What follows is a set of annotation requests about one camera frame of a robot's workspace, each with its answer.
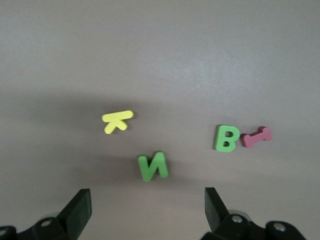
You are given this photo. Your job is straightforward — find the red foam letter I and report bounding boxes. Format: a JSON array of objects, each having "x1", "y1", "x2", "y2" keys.
[{"x1": 240, "y1": 126, "x2": 273, "y2": 149}]

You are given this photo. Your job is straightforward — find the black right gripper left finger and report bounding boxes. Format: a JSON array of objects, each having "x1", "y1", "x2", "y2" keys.
[{"x1": 0, "y1": 188, "x2": 92, "y2": 240}]

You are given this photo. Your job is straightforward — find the green foam letter N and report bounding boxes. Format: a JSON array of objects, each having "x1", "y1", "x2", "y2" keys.
[{"x1": 137, "y1": 150, "x2": 169, "y2": 182}]

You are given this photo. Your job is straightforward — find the green foam letter B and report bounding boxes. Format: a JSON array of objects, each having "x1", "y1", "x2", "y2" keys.
[{"x1": 213, "y1": 124, "x2": 241, "y2": 153}]

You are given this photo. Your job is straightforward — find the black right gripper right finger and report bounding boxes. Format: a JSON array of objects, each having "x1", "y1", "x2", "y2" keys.
[{"x1": 199, "y1": 187, "x2": 308, "y2": 240}]

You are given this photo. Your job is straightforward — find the yellow foam letter K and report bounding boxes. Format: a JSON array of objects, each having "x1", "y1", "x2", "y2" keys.
[{"x1": 101, "y1": 110, "x2": 135, "y2": 135}]

